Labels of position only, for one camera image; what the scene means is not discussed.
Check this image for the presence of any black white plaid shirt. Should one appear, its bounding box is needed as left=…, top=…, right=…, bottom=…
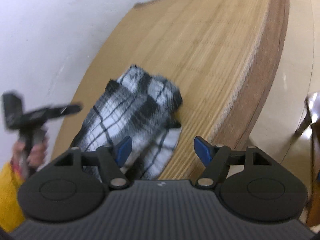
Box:
left=71, top=64, right=183, bottom=180

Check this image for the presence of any dark wooden side table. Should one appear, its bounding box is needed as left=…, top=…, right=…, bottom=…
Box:
left=293, top=92, right=320, bottom=227

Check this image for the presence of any person left hand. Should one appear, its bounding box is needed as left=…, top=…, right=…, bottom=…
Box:
left=11, top=128, right=48, bottom=178

